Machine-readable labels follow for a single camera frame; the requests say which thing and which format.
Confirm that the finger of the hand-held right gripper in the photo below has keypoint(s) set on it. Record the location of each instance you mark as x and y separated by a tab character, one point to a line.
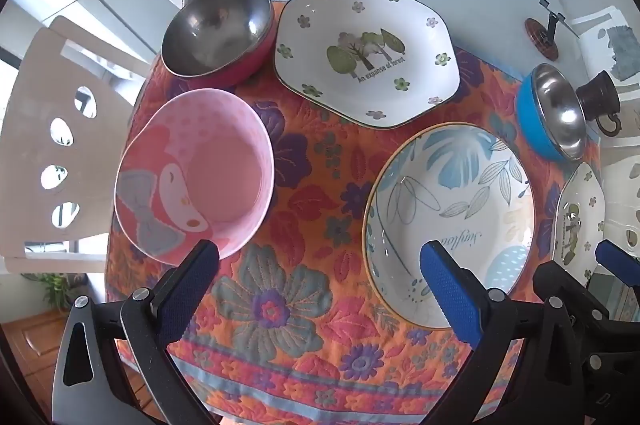
617	262
615	370

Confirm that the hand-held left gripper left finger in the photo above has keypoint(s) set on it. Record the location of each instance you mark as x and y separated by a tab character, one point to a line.
190	285

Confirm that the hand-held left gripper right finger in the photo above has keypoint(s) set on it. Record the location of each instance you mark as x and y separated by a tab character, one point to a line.
450	290

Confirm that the white hexagonal tree plate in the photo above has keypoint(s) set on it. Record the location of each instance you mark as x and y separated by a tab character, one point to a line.
580	215
320	55

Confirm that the white blue leaf bowl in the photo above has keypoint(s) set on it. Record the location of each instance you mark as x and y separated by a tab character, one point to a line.
450	185

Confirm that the pink cartoon bowl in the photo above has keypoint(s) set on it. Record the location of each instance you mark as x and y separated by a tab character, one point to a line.
210	175

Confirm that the blue steel bowl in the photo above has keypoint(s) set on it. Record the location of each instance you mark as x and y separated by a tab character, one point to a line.
555	105

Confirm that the red steel bowl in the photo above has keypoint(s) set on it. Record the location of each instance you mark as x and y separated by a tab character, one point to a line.
215	30

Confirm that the orange floral quilted cloth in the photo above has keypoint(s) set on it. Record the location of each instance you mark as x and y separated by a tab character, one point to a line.
280	305

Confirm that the potted plant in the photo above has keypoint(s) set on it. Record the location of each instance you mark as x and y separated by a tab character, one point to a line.
50	295

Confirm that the dark brown mug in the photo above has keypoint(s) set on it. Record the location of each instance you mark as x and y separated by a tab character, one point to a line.
597	95

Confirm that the grey cloth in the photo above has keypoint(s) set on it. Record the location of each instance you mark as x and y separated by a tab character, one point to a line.
617	50

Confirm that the phone stand with round base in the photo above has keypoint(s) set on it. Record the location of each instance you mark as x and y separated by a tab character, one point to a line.
540	35

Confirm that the white fridge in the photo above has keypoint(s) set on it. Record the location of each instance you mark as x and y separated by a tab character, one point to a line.
100	5

